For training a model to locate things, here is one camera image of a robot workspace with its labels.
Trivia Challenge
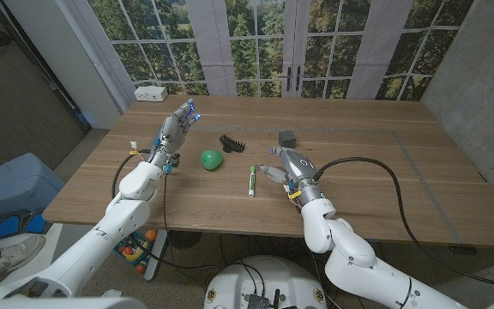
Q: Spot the black toothed hair clip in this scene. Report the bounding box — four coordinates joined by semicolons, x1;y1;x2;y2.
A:
219;134;246;155

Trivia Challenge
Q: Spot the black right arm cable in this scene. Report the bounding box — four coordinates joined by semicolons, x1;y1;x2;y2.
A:
313;156;494;292

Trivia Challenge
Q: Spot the white power strip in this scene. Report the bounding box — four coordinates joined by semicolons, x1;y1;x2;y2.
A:
134;85;169;103

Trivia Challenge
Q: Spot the printed window forest backdrop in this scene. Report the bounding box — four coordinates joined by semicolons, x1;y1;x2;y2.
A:
64;0;475;102

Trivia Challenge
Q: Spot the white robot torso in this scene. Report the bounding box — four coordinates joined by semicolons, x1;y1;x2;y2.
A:
203;255;328;309

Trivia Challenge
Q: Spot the grey white sneaker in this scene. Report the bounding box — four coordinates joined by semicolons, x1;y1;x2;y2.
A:
0;234;46;293

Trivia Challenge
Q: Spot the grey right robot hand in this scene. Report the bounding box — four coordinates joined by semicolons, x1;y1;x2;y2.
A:
257;145;329;206

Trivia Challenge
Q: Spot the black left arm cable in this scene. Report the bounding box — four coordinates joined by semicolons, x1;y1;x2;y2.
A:
111;148;220;276

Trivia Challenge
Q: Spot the white table leg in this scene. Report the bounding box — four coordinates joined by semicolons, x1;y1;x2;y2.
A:
143;229;171;283

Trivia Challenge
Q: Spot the blue basket of toy fruit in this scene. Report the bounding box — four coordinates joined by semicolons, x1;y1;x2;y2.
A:
113;229;158;275

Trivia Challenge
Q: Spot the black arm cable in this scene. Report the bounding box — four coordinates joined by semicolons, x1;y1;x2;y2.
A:
111;148;220;276
313;156;494;292

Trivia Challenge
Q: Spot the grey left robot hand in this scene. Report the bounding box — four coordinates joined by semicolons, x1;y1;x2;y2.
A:
148;98;202;173

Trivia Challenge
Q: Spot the dark grey block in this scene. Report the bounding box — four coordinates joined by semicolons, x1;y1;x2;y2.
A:
278;130;298;149

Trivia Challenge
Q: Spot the green ball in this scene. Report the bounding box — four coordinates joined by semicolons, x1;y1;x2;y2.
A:
200;149;225;172

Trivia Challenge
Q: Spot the black round floor fan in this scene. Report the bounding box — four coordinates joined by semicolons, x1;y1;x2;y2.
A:
168;230;203;250

